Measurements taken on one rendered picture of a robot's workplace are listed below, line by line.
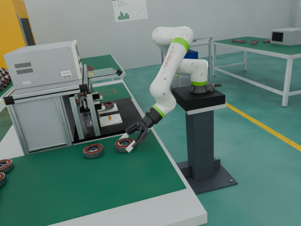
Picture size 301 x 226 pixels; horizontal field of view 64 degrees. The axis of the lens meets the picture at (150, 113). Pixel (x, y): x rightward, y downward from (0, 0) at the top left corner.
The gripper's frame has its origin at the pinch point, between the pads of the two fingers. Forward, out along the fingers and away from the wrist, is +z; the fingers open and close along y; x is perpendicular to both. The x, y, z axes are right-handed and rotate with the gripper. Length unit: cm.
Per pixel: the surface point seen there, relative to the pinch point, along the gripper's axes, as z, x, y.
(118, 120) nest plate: -7.9, 3.4, -32.4
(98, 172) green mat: 19.0, -8.4, 13.8
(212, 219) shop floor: -7, 93, 14
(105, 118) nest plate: -2.5, 0.2, -42.0
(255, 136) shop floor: -113, 154, -48
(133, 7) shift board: -269, 59, -522
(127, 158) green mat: 4.4, 0.0, 11.6
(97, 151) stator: 13.3, -9.0, -0.3
